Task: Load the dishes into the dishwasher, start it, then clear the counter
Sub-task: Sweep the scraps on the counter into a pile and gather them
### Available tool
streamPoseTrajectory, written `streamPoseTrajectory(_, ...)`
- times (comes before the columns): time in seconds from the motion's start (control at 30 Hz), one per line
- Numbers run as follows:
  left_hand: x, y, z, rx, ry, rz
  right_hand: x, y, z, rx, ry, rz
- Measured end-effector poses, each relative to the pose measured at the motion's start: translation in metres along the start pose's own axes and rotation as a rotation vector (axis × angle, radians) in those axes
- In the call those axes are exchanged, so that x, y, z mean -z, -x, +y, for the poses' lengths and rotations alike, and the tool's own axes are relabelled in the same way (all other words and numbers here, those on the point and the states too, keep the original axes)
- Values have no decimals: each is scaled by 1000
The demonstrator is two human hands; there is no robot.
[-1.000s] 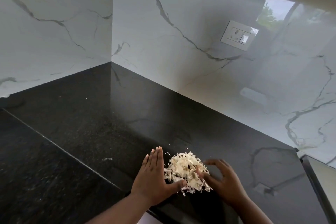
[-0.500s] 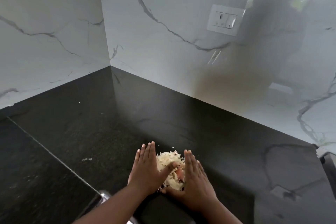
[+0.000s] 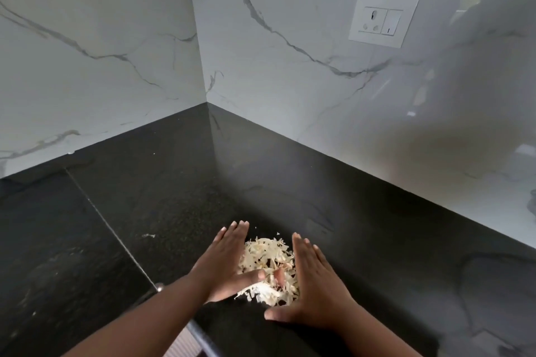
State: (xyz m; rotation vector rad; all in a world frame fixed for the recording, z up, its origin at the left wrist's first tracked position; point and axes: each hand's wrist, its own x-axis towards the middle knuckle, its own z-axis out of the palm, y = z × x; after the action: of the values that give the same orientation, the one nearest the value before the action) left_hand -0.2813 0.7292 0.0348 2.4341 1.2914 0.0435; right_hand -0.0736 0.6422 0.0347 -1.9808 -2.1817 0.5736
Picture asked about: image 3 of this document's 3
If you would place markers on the pile of pale vegetable peels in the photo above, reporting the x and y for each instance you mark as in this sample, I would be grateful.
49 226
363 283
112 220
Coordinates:
268 254

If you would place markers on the person's left hand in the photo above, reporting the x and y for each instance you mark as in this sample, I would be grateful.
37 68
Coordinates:
220 269

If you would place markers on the person's right thumb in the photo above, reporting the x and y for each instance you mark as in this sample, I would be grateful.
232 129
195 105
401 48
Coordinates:
281 314

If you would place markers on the person's left thumb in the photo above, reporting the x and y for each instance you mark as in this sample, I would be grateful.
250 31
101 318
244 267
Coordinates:
248 279

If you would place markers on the person's right forearm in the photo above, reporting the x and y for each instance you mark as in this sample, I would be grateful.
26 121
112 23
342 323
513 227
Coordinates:
372 335

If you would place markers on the person's left forearm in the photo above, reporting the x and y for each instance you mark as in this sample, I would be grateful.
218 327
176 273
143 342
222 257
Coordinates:
138 319

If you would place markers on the white wall socket switch plate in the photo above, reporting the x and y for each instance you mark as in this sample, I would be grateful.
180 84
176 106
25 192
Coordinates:
383 21

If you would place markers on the person's right hand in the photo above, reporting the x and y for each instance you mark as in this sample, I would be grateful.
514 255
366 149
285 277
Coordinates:
320 294

